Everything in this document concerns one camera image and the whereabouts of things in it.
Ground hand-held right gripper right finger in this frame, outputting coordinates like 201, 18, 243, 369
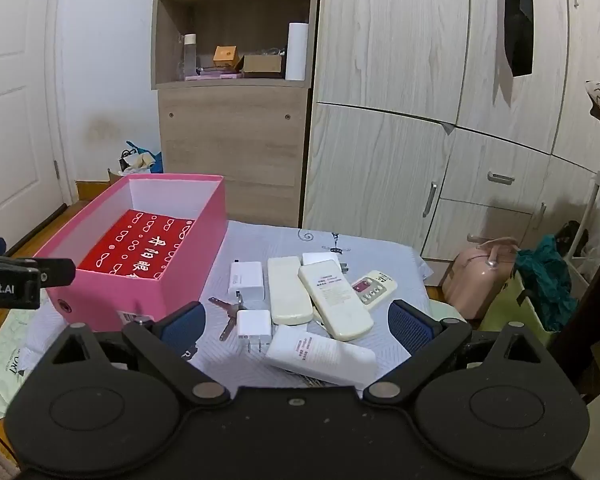
362, 299, 551, 405

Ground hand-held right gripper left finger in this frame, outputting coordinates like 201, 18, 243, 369
47, 301, 231, 403

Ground metal keys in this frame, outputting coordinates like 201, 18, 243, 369
208, 296, 246, 342

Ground pink cardboard box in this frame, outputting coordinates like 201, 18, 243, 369
32, 174, 229, 333

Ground cream remote with screen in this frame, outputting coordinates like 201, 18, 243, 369
351, 270, 399, 306

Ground small white pronged charger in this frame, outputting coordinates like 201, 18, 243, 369
236, 309, 273, 354

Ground cream labelled remote control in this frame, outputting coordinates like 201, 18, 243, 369
298, 262, 375, 342

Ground large white charger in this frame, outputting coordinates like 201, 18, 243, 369
228, 260, 265, 301

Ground white labelled remote control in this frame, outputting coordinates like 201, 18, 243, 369
265, 326, 377, 386

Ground off-white remote control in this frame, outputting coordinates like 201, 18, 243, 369
267, 256, 314, 326

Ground white rounded charger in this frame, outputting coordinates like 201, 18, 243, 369
302, 251, 349, 275

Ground red printed pouch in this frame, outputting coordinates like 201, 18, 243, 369
77, 209, 196, 281

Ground green bag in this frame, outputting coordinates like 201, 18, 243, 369
479, 270, 587, 352

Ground white patterned sheet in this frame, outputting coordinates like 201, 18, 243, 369
27, 220, 433, 388

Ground white door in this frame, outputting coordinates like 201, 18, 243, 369
0, 0, 75, 253

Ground teal cloth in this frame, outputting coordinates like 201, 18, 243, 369
514, 234, 579, 332

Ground blue plastic bag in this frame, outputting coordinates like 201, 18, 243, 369
124, 140, 164, 172

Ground wooden shelf cabinet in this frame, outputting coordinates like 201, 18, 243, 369
150, 0, 322, 229

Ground black bag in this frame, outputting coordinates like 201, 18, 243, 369
554, 220, 590, 262

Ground light wood wardrobe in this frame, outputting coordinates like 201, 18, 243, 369
300, 0, 600, 266

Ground white rack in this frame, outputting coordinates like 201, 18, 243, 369
576, 154, 600, 263

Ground clear bottle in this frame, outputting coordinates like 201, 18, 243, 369
182, 33, 199, 81

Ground brown cardboard box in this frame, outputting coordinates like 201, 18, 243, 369
242, 54, 286, 79

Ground small orange box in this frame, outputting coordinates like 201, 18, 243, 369
212, 45, 239, 69

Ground white paper roll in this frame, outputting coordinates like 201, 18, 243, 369
285, 22, 310, 81

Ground black hanging garment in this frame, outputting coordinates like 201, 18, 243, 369
502, 0, 535, 79

